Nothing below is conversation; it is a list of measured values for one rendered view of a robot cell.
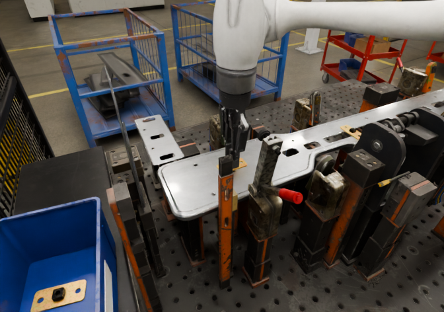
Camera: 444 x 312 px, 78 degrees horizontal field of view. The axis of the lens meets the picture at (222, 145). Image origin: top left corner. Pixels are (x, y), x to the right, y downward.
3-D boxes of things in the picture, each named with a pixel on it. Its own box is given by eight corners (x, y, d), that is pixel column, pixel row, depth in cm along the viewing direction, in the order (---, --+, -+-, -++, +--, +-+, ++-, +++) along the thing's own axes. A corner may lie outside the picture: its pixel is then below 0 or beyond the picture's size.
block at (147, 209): (156, 244, 94) (141, 180, 76) (166, 275, 85) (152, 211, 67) (148, 247, 93) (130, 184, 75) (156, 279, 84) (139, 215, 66)
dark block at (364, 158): (324, 246, 93) (362, 147, 68) (339, 263, 88) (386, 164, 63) (312, 252, 92) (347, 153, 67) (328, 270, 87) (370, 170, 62)
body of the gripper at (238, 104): (258, 92, 62) (255, 126, 68) (240, 78, 68) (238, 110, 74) (228, 98, 60) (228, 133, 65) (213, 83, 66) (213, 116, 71)
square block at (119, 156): (154, 221, 102) (135, 143, 80) (159, 238, 96) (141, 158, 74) (131, 229, 99) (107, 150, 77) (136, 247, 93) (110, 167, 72)
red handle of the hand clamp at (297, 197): (265, 179, 67) (307, 190, 52) (267, 188, 67) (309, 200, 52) (250, 184, 66) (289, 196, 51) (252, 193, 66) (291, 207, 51)
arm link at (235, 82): (244, 55, 66) (243, 78, 69) (209, 59, 62) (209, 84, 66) (265, 67, 59) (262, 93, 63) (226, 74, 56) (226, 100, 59)
